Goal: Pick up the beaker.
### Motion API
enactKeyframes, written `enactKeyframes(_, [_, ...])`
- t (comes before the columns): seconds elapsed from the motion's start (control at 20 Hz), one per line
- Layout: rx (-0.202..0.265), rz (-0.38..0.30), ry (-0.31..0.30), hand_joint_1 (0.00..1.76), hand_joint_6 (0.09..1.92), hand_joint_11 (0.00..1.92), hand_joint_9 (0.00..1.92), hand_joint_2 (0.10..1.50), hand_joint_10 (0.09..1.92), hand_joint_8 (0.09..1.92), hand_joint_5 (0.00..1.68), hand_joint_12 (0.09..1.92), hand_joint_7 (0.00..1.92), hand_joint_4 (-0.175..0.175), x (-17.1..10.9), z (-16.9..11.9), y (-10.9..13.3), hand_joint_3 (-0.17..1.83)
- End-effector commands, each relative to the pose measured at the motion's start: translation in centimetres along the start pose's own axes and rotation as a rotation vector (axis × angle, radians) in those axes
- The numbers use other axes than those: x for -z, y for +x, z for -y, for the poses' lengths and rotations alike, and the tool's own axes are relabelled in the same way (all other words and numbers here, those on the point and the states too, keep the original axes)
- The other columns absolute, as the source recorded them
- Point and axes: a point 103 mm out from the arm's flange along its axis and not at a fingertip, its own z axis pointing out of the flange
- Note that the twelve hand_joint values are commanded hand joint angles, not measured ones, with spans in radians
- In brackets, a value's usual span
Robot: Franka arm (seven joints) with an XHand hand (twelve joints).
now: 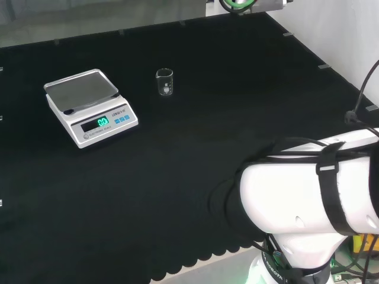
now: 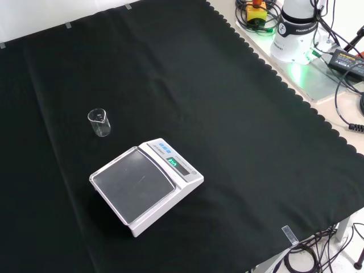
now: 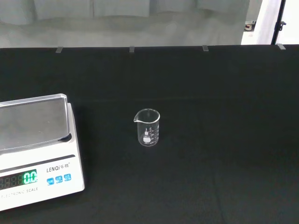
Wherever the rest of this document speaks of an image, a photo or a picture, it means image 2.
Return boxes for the black cable bundle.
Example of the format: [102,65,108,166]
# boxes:
[283,222,364,273]

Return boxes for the black power adapter brick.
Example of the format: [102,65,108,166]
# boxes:
[327,48,364,84]

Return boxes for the pale base board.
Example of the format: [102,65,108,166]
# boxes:
[235,19,364,105]

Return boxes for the small clear glass beaker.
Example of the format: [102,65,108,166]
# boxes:
[87,107,111,138]

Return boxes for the yellow stop button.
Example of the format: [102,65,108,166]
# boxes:
[245,0,268,24]

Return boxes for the black adapter cable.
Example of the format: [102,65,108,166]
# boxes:
[334,64,364,132]

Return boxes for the black tripod leg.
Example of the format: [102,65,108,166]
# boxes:
[340,24,364,55]

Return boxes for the white electronic balance steel pan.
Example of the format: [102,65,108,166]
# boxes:
[89,138,205,238]

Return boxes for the black bench cloth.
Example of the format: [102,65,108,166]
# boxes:
[0,0,364,273]

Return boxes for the grey bench leg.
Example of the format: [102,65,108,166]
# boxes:
[335,215,353,251]

